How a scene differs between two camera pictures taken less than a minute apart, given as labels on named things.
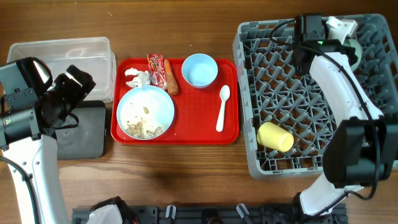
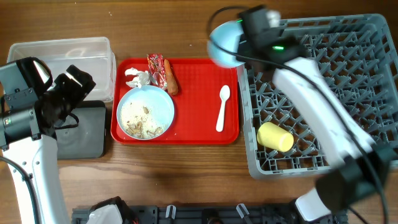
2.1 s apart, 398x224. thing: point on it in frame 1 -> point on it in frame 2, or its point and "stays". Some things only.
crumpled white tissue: (141, 79) stays
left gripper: (78, 91) stays
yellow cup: (275, 137) stays
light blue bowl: (199, 70) -> (226, 35)
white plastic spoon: (224, 94) stays
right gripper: (350, 51) -> (244, 53)
